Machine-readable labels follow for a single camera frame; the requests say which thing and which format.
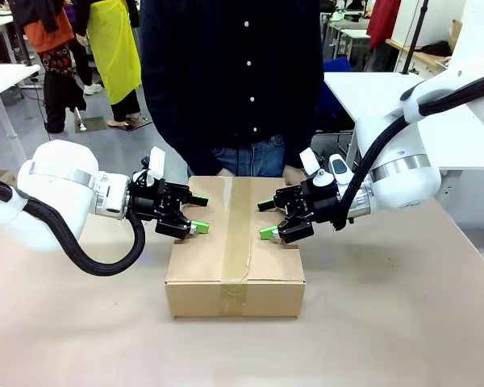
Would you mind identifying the large brown cardboard box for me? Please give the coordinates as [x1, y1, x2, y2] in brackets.
[164, 175, 307, 322]

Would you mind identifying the bystander in orange top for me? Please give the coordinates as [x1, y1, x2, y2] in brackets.
[7, 0, 88, 134]

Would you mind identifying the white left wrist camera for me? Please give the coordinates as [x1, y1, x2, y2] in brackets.
[140, 147, 166, 189]

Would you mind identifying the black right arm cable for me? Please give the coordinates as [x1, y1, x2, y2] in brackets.
[332, 70, 484, 231]

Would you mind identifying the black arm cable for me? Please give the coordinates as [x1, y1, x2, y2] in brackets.
[332, 70, 484, 231]
[0, 177, 146, 277]

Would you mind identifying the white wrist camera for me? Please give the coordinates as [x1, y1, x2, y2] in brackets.
[140, 147, 166, 189]
[299, 148, 354, 189]

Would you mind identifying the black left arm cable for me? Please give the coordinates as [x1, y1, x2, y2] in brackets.
[0, 177, 146, 277]

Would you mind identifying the black tripod pole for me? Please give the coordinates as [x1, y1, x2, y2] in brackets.
[401, 0, 428, 76]

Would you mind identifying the person in dark shirt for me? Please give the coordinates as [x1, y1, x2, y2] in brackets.
[139, 0, 326, 178]

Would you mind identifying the wooden desk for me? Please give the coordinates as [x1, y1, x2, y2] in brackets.
[386, 38, 453, 80]

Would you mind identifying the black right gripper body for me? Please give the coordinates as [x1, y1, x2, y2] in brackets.
[296, 183, 348, 227]

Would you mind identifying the blue chair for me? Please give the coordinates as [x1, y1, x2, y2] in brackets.
[323, 56, 356, 130]

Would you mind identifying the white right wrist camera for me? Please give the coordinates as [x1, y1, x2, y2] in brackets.
[299, 148, 354, 189]

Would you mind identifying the bystander in red top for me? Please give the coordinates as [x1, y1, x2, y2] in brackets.
[365, 0, 403, 73]

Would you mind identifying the white table with slanted leg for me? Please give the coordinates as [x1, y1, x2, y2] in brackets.
[0, 64, 41, 162]

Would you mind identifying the person's left hand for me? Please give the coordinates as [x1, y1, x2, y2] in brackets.
[284, 165, 307, 186]

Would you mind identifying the bystander in yellow apron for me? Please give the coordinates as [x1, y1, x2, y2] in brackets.
[78, 0, 152, 130]

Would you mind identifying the clear packing tape strip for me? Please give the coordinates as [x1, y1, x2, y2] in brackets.
[219, 176, 253, 318]

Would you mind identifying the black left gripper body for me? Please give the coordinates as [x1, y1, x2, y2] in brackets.
[124, 172, 187, 223]

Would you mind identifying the dark floor mat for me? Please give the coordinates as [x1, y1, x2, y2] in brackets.
[75, 116, 108, 133]

